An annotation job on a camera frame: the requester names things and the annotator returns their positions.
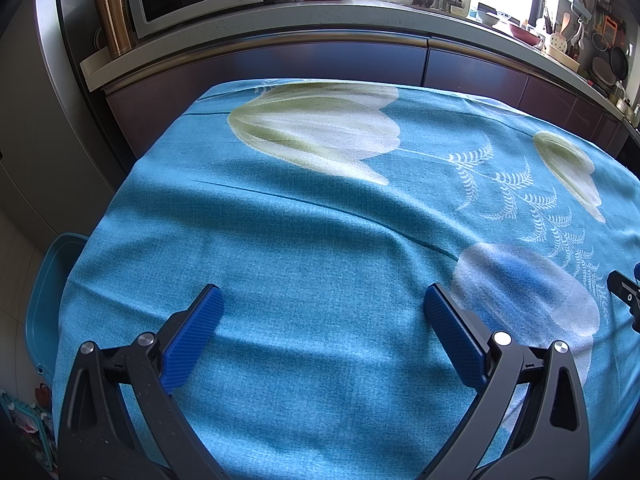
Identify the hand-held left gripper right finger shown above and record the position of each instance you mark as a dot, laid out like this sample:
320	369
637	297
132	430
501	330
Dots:
452	340

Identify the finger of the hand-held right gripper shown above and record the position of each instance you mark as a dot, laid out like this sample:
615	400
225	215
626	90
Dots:
625	285

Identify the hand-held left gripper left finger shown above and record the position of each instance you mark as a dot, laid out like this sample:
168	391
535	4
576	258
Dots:
192	340

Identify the teal plastic trash bin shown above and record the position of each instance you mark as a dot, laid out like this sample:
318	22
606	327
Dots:
45	300

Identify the blue floral tablecloth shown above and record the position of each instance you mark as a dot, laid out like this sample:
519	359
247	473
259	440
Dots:
325	235

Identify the pile of colourful bags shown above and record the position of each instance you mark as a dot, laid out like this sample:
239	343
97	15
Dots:
25	420

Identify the hanging black frying pan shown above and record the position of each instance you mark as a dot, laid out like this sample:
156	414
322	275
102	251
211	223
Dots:
618	62

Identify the grey refrigerator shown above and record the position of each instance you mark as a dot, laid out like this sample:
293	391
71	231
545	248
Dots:
65	110

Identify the kitchen counter with cabinets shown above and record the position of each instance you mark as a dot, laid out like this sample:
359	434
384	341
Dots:
300	60

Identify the white patterned bowl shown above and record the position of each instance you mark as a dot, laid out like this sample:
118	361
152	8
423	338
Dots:
487	17

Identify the copper travel tumbler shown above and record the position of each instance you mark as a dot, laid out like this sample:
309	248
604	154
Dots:
115	20

